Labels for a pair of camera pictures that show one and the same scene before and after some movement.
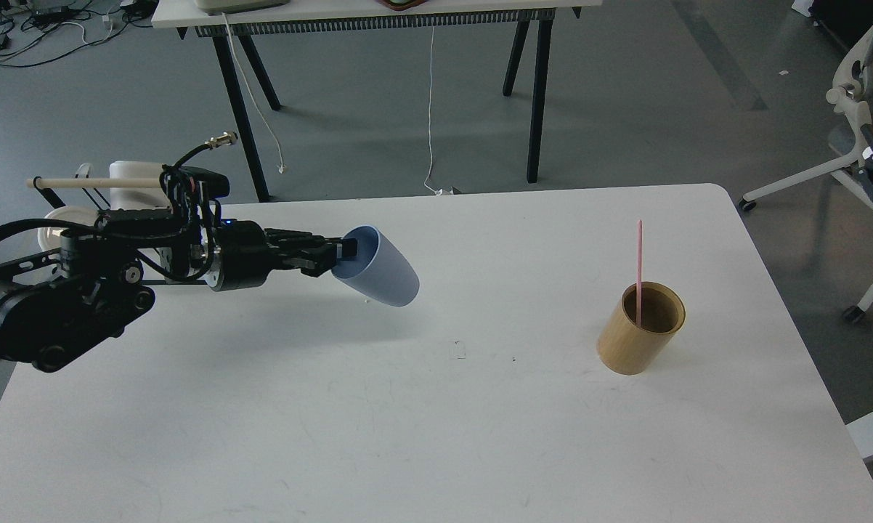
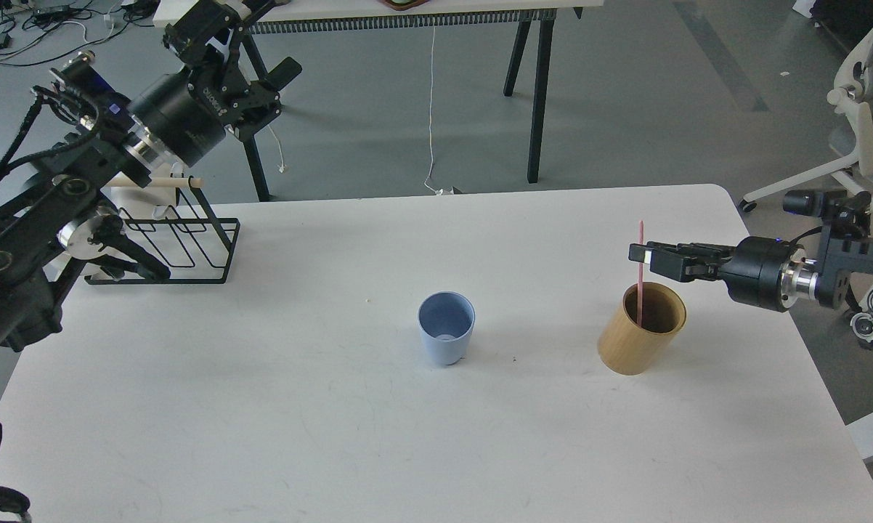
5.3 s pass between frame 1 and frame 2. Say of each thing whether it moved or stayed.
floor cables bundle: stayed
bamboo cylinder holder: stayed
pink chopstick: stayed
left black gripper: moved
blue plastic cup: moved
